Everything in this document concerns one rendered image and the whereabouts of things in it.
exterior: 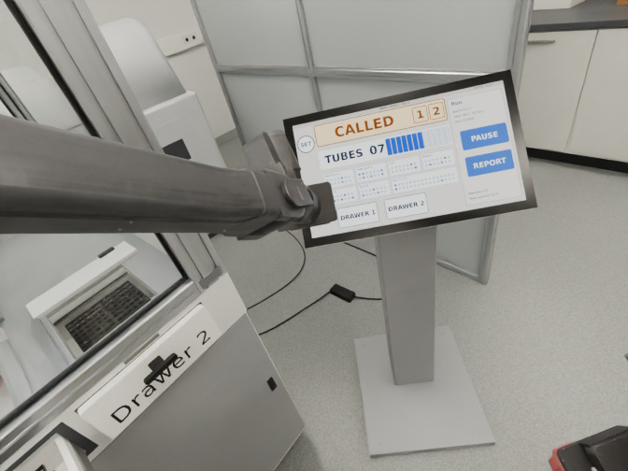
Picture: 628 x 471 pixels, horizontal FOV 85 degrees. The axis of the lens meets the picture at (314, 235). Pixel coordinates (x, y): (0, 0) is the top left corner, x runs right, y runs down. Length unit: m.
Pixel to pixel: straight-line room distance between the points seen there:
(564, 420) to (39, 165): 1.66
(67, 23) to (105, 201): 0.44
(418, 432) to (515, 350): 0.57
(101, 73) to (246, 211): 0.39
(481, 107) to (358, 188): 0.32
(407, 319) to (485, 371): 0.58
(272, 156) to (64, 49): 0.34
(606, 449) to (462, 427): 1.14
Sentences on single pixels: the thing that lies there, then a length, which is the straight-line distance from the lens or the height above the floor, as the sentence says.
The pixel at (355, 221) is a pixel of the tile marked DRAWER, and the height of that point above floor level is 0.99.
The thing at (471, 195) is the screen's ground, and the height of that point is 1.00.
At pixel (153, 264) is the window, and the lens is 0.76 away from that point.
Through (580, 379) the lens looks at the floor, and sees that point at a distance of 1.79.
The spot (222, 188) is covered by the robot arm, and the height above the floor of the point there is 1.33.
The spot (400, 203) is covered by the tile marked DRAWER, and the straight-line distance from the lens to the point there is 0.80.
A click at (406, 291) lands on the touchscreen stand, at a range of 1.11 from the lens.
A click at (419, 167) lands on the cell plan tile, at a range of 0.81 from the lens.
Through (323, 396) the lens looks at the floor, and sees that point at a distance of 1.66.
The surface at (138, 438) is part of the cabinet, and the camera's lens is 0.96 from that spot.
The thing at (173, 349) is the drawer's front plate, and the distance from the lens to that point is 0.83.
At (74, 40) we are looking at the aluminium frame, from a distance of 0.65.
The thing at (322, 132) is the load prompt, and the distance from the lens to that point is 0.83.
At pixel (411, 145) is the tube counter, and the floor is 1.11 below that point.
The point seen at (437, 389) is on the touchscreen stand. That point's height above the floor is 0.04.
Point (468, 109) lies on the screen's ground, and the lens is 0.87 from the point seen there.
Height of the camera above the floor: 1.47
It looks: 38 degrees down
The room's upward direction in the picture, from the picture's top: 15 degrees counter-clockwise
